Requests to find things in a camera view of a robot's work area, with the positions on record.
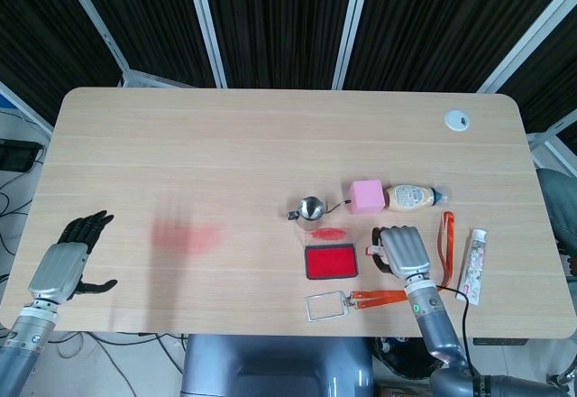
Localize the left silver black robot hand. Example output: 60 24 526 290
27 209 119 303

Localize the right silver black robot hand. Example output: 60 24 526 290
370 225 435 282

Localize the mayonnaise squeeze bottle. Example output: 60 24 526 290
384 183 449 212

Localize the pink foam cube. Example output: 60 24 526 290
349 180 387 216

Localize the white toothpaste tube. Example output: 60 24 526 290
455 227 490 304

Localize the red ink pad case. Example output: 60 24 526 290
302 227 361 281

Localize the small steel measuring cup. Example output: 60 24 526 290
285 195 353 231

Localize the black waste bin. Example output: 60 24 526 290
372 337 445 379

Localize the black power box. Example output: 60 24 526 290
0 140 44 172

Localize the person's leg in jeans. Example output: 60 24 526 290
538 167 577 254

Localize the grey robot torso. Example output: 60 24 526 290
179 334 375 397

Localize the orange lanyard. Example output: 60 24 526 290
344 210 456 311

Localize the metal frame badge holder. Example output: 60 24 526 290
304 292 348 324

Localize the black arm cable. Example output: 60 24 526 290
435 283 479 378

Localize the white cable grommet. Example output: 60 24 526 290
443 108 472 133

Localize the white partition post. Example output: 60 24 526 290
183 0 227 89
476 0 577 94
332 0 371 90
56 0 132 88

